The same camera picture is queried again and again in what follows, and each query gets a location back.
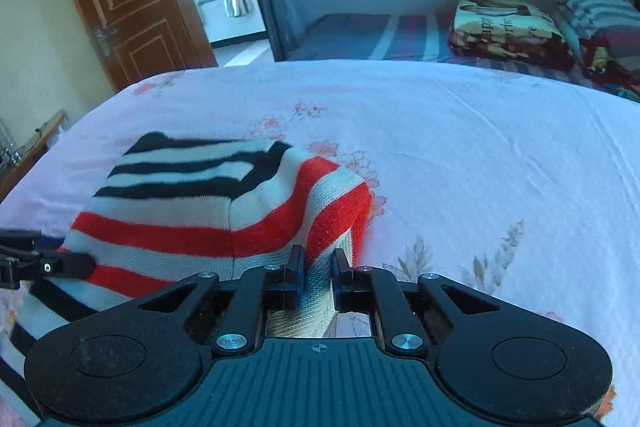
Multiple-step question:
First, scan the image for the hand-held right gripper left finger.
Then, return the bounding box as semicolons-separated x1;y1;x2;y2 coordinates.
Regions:
95;245;307;356

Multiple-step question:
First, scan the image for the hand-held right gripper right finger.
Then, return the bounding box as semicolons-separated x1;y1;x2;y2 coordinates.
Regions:
331;249;546;355

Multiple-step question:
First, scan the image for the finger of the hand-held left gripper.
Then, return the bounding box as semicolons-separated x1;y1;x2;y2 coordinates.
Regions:
0;229;45;254
0;252;97;291

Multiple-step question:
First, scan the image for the striped knit sweater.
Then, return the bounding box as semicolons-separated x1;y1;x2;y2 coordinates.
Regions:
10;132;374;343

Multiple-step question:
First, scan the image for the wooden side table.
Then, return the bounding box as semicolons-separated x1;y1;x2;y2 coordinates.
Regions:
0;109;69;200

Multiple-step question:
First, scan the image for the white floral bed sheet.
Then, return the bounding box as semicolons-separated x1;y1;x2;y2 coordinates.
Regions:
0;59;640;427

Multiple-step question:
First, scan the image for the striped bed sheet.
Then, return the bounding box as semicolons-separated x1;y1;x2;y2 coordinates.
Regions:
285;13;640;104

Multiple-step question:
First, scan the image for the folded printed blanket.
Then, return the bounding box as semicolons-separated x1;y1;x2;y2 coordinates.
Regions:
447;0;577;70

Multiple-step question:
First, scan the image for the red patterned folded blanket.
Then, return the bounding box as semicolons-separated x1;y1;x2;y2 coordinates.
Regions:
580;34;640;104

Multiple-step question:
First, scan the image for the striped pillow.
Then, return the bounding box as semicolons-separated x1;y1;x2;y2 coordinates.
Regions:
556;0;640;58

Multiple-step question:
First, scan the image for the metal door handle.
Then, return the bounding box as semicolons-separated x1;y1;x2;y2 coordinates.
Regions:
90;27;119;58

